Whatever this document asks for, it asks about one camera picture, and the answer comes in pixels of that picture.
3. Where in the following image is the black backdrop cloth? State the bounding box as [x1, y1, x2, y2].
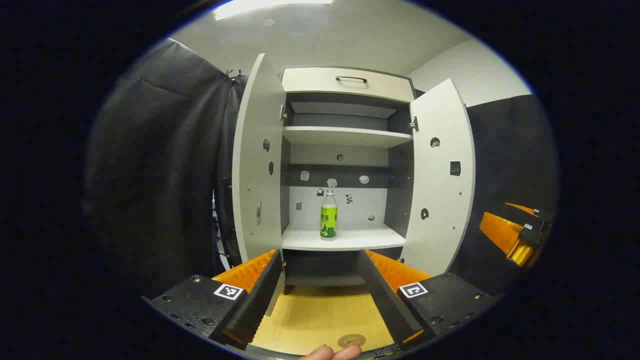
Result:
[82, 37, 558, 301]

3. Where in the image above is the clear bottle green label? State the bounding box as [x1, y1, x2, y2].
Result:
[320, 189, 338, 241]

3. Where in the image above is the white and grey cabinet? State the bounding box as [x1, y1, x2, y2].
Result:
[280, 66, 418, 296]

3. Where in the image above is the white cabinet door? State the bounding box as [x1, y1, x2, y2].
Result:
[400, 77, 477, 278]
[231, 52, 288, 317]

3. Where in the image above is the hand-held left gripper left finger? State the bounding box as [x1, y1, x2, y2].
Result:
[142, 249, 286, 351]

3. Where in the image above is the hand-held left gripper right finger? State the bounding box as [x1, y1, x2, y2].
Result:
[356, 248, 501, 351]

